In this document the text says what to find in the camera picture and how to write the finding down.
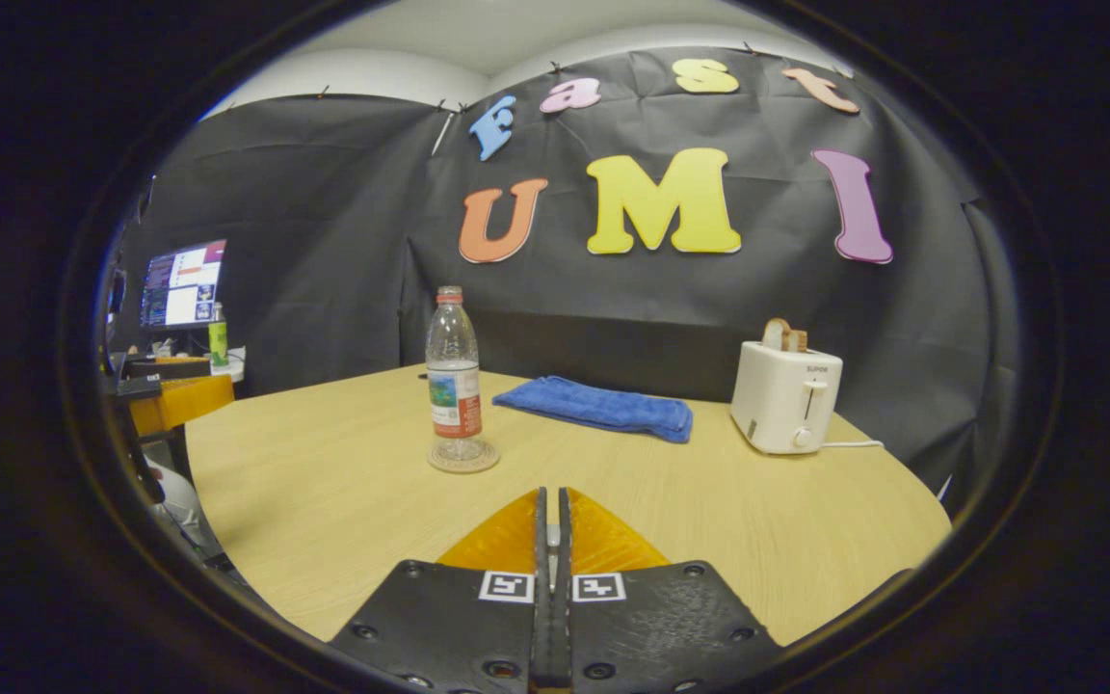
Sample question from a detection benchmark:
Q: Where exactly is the toast bread slice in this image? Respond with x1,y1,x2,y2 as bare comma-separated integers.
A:
761,317,809,354

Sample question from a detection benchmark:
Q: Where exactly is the clear plastic water bottle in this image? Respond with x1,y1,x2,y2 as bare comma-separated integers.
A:
424,285,485,465

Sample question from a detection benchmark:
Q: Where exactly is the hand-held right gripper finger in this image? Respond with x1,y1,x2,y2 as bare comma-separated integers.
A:
558,487,788,694
329,487,550,694

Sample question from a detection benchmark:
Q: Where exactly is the green drink bottle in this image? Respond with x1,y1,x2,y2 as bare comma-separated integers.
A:
207,303,231,370

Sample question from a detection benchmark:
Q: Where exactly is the computer monitor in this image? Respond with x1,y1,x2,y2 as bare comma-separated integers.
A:
138,238,229,332

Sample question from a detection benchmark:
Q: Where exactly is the white toaster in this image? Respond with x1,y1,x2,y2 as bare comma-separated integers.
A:
729,338,846,457

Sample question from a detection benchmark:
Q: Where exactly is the blue towel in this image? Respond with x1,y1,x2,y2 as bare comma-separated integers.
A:
491,375,695,445

